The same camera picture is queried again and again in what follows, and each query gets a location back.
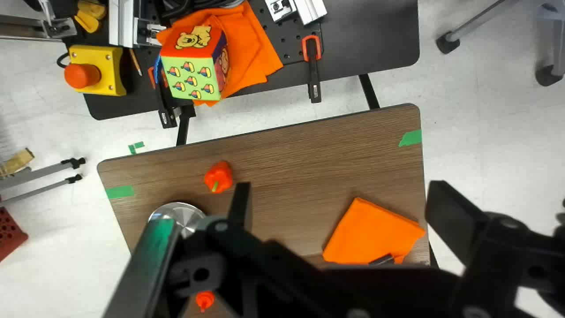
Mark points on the grey tripod leg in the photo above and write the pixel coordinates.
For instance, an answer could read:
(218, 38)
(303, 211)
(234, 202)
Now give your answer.
(42, 188)
(42, 174)

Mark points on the orange cloth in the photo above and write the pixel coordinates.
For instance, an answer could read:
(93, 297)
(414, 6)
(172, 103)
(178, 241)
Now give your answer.
(372, 232)
(254, 41)

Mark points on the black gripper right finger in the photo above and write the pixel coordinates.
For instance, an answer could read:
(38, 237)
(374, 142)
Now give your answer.
(513, 265)

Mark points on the silver metal pan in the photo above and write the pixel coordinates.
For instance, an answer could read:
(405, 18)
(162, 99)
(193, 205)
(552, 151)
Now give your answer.
(178, 214)

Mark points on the light wooden piece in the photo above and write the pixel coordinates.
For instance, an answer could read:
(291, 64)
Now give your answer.
(15, 163)

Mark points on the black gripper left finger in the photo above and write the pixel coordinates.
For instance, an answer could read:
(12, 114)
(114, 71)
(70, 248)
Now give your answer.
(248, 276)

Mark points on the colourful plush bear cube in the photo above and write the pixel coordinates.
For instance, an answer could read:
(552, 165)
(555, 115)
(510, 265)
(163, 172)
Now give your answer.
(192, 73)

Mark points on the small marker tag plate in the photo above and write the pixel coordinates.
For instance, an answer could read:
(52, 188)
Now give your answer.
(280, 8)

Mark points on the grey chair base leg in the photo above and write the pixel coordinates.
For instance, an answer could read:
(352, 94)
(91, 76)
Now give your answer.
(550, 45)
(471, 25)

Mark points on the orange cloth under cube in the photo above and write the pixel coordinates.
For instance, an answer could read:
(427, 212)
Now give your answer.
(254, 41)

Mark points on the wooden pencil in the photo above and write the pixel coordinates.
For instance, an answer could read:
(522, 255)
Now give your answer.
(137, 62)

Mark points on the green tape strip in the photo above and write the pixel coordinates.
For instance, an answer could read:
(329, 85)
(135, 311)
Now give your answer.
(121, 191)
(137, 145)
(411, 138)

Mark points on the yellow box with orange button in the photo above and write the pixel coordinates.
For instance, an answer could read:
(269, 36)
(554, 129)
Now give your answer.
(100, 71)

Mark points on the aluminium extrusion rail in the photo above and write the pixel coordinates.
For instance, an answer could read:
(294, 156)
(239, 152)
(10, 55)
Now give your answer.
(312, 9)
(123, 20)

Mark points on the black table leg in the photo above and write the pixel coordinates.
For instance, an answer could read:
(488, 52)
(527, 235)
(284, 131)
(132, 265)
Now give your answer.
(370, 91)
(183, 128)

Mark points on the black perforated cart top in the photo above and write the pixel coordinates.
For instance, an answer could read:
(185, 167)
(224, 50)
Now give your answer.
(365, 36)

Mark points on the orange toy bell pepper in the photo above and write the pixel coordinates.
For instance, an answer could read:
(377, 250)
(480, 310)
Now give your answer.
(220, 177)

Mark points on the red perforated block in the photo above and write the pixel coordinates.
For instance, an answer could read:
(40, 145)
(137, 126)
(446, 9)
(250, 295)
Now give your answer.
(10, 232)

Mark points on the yellow plastic tool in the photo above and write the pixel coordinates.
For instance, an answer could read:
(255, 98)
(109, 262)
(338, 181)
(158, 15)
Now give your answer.
(89, 15)

